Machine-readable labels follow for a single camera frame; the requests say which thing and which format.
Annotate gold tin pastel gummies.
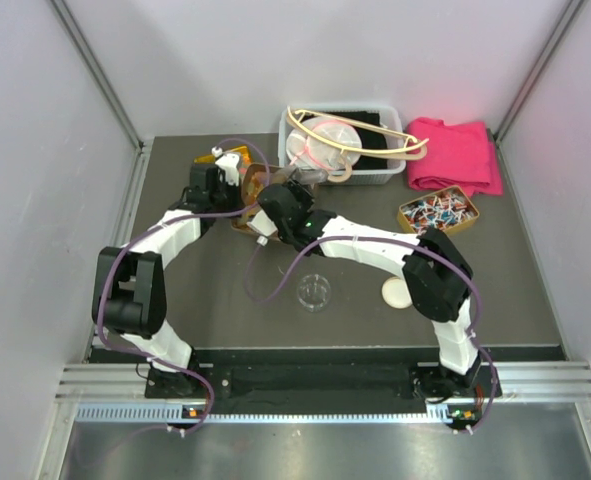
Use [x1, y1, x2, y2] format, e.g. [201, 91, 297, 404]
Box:
[230, 163, 279, 237]

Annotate clear round container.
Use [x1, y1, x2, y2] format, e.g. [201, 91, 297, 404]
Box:
[296, 274, 331, 313]

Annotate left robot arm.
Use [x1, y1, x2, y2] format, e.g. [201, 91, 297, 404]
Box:
[91, 156, 243, 398]

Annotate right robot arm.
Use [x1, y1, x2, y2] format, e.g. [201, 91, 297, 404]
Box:
[257, 180, 481, 396]

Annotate gold tin wrapped candies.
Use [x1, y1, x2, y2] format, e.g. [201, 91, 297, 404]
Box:
[397, 185, 480, 235]

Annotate gold tin colourful gummies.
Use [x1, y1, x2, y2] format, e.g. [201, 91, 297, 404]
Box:
[193, 144, 254, 176]

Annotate round white mesh bag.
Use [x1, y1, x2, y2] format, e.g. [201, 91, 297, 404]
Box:
[285, 115, 363, 172]

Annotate black cloth in basket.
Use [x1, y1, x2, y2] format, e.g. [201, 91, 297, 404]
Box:
[335, 111, 387, 150]

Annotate grey plastic basket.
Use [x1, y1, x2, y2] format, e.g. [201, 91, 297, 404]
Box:
[277, 104, 407, 187]

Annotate white round lid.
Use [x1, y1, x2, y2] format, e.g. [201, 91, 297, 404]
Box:
[381, 277, 412, 309]

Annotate wooden clothes hanger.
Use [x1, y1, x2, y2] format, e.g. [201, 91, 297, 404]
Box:
[278, 106, 427, 185]

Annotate pink cloth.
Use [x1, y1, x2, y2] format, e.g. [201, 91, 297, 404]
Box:
[406, 117, 504, 196]

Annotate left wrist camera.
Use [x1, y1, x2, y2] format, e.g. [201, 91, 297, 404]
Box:
[211, 147, 243, 187]

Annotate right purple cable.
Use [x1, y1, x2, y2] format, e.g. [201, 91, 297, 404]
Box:
[243, 234, 501, 434]

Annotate purple cable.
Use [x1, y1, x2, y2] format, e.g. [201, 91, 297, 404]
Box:
[243, 234, 501, 434]
[72, 136, 267, 466]

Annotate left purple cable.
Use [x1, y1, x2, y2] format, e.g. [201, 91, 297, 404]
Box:
[72, 136, 267, 466]

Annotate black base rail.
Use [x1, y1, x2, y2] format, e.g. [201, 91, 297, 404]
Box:
[144, 347, 506, 416]

